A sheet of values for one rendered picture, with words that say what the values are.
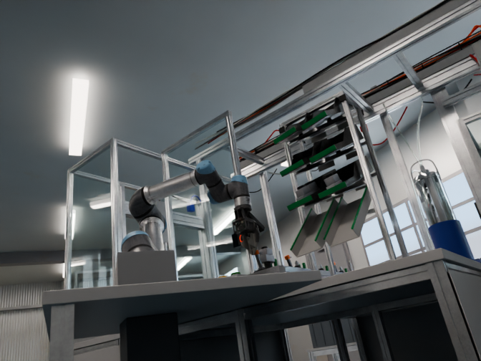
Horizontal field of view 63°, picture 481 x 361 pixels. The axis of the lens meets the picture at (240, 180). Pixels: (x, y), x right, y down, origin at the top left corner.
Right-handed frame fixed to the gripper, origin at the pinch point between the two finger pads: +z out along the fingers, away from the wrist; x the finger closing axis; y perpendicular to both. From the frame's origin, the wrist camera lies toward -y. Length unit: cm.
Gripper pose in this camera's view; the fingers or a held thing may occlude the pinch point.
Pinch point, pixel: (253, 252)
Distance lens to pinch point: 171.7
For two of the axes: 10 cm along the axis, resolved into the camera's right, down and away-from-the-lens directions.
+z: 1.5, 9.0, -4.0
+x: 7.6, -3.6, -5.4
